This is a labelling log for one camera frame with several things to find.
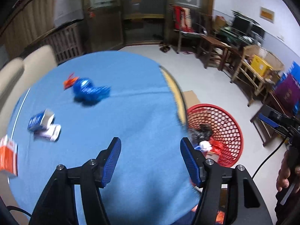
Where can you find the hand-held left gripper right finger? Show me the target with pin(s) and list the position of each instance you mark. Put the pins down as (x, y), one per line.
(189, 164)

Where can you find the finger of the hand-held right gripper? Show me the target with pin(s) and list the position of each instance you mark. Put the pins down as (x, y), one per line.
(269, 121)

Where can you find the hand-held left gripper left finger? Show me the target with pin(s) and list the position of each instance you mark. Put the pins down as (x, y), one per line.
(112, 164)

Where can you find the white tissue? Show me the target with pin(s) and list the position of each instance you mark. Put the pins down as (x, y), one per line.
(205, 145)

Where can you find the red plastic bag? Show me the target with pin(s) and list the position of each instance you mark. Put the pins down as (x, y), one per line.
(215, 145)

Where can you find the black plastic bag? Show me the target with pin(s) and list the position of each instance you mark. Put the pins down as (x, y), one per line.
(204, 130)

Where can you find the red plastic mesh basket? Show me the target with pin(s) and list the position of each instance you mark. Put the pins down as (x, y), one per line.
(225, 121)

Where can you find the white purple medicine box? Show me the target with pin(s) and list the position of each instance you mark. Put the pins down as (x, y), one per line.
(48, 132)

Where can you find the blue plastic bag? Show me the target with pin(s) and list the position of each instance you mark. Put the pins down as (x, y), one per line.
(86, 90)

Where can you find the blue toothpaste box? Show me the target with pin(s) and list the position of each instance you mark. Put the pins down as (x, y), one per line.
(36, 121)

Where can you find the orange plastic wrapper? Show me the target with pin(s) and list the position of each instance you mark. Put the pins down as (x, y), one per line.
(69, 83)

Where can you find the person's right forearm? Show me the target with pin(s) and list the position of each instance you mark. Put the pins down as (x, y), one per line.
(288, 213)

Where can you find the person's right hand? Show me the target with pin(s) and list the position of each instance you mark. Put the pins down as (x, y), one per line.
(282, 178)

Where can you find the wicker chair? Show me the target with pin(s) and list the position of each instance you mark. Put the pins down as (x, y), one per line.
(248, 75)

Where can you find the yellow cardboard box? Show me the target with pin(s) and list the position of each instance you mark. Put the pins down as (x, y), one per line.
(260, 64)

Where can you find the flat brown cardboard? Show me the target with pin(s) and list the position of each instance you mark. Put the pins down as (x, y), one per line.
(191, 97)

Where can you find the glass computer desk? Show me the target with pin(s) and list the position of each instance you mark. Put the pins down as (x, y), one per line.
(234, 39)

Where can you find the black computer monitor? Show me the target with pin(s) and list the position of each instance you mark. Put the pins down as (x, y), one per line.
(257, 31)
(241, 24)

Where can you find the dark wooden stool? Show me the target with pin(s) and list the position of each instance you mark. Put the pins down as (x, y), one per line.
(213, 42)

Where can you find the orange white carton box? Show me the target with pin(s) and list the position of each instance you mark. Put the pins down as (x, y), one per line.
(8, 154)

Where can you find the pink slipper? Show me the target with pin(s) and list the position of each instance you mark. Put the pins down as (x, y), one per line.
(186, 52)

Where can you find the thin white stick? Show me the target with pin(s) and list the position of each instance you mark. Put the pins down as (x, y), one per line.
(22, 103)

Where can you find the brown paper bag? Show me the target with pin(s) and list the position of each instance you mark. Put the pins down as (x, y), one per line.
(220, 23)

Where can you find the dark wooden chair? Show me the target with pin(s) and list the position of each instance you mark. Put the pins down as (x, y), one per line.
(206, 23)

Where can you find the pair of brown shoes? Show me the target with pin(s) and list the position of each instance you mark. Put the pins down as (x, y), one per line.
(164, 48)

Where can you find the cream leather sofa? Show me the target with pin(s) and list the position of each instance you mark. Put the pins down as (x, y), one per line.
(35, 63)

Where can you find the wooden baby crib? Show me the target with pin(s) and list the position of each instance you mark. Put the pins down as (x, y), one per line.
(65, 42)

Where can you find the red white garment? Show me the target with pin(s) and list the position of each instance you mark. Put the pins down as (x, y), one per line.
(179, 18)

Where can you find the red door tassel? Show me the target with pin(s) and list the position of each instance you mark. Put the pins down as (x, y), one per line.
(91, 13)

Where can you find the beige curtain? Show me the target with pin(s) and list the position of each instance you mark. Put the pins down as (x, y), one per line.
(23, 25)

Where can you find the orange wall sign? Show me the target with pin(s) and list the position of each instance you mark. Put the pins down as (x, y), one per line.
(267, 14)

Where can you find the metal frame chair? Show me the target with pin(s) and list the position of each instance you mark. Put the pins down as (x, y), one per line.
(187, 36)

